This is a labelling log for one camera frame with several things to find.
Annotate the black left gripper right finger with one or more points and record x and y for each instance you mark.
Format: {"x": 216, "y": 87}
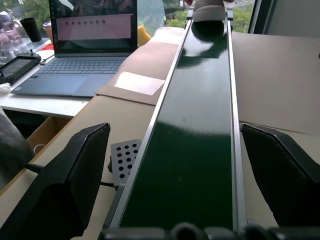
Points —
{"x": 287, "y": 180}

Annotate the dark grey chair back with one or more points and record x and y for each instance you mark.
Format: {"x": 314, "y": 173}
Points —
{"x": 12, "y": 152}

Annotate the person's hand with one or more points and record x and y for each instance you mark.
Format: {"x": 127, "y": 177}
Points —
{"x": 189, "y": 2}

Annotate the black handheld controller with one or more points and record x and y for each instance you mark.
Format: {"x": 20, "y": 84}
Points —
{"x": 15, "y": 67}

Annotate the white desk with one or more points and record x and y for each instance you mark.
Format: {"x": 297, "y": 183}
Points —
{"x": 37, "y": 100}

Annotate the yellow object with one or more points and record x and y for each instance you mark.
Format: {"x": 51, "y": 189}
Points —
{"x": 143, "y": 35}

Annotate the grey laptop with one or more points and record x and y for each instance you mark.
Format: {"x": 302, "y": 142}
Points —
{"x": 85, "y": 50}

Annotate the clear plastic box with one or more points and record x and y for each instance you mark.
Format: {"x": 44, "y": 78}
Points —
{"x": 17, "y": 47}

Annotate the green conveyor belt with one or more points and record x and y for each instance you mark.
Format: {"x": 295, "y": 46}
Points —
{"x": 192, "y": 140}

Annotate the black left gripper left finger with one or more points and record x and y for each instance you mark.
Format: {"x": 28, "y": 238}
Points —
{"x": 62, "y": 180}

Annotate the black cylindrical cup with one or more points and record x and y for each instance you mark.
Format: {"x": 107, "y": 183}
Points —
{"x": 31, "y": 29}

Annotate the perforated grey metal motor box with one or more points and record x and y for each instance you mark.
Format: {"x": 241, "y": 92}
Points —
{"x": 125, "y": 161}

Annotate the grey slip-on shoe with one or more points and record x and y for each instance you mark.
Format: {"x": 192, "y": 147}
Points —
{"x": 208, "y": 11}

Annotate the brown cardboard shoebox lid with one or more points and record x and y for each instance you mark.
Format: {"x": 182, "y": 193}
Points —
{"x": 145, "y": 70}

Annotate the brown flower pot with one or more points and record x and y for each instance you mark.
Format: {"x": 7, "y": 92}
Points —
{"x": 48, "y": 30}

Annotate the white crumpled tissue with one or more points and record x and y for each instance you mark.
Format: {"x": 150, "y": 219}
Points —
{"x": 5, "y": 88}

